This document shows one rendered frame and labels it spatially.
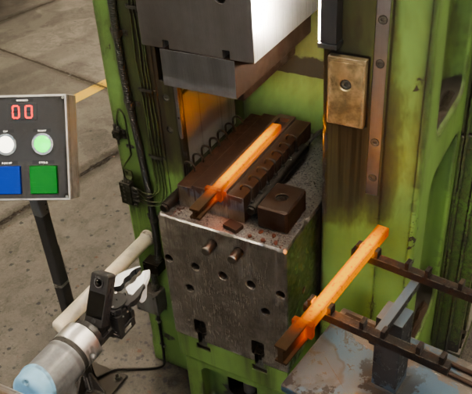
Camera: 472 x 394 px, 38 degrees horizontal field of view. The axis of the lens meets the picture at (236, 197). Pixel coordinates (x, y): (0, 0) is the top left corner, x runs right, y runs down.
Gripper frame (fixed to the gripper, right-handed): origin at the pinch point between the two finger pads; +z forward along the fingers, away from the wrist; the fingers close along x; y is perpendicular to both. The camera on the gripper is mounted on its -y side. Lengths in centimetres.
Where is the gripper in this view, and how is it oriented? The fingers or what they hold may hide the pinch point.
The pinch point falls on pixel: (141, 270)
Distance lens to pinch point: 154.9
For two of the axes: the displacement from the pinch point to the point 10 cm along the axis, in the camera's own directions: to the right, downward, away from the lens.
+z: 4.8, -5.3, 7.0
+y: 0.6, 8.1, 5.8
